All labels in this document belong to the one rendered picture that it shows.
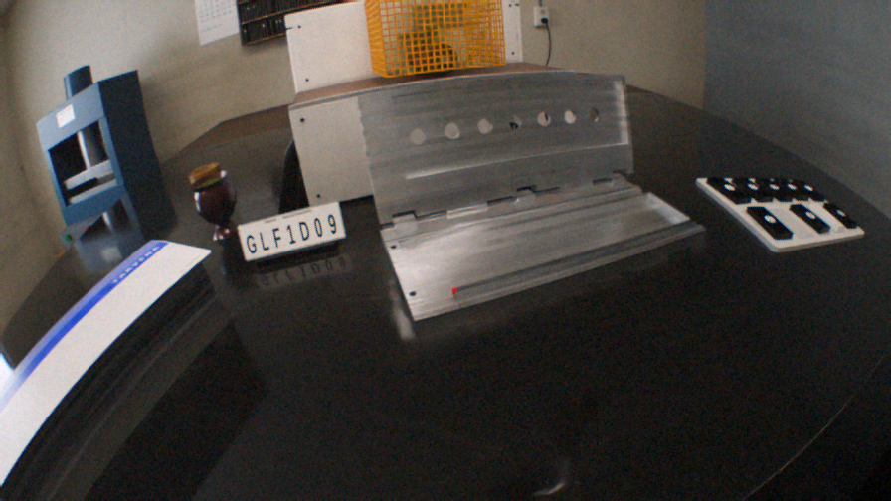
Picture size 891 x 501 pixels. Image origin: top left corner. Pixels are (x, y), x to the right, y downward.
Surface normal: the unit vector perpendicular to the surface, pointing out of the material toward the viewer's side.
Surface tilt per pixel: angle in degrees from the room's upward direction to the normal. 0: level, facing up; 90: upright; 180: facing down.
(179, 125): 90
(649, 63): 90
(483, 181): 76
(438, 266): 0
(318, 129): 90
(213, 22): 90
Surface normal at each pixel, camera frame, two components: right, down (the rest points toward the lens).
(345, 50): 0.30, 0.49
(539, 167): 0.28, 0.28
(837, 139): -0.98, 0.16
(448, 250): -0.08, -0.84
